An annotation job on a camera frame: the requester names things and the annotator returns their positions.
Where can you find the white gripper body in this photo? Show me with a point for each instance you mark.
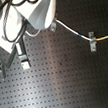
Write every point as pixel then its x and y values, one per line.
pixel 9 47

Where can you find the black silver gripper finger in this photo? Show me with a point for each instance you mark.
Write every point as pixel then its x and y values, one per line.
pixel 22 56

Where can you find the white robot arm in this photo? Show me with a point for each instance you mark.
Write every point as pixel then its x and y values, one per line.
pixel 16 15

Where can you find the metal cable clip upper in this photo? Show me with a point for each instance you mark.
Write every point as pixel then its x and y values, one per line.
pixel 53 26

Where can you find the metal cable clip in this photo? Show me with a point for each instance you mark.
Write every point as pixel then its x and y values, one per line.
pixel 53 26
pixel 92 41

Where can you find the metal cable clip right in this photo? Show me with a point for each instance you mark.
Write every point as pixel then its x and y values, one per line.
pixel 92 41

